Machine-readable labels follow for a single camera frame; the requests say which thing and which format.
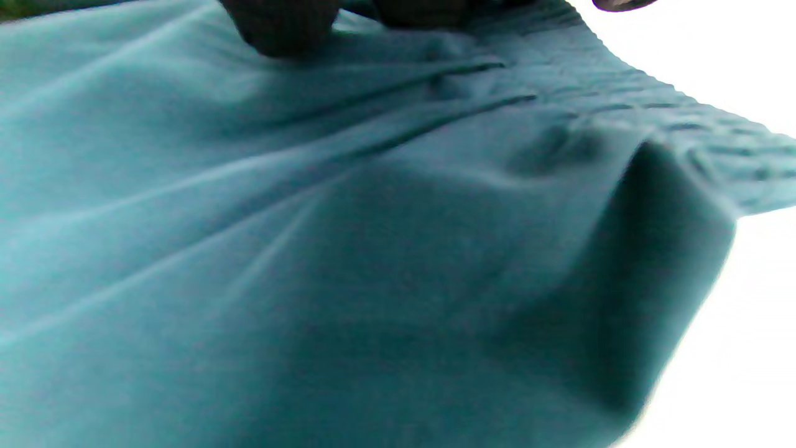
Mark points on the dark teal shorts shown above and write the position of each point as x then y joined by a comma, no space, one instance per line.
311,249

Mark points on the person's right hand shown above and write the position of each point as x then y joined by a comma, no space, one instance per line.
280,25

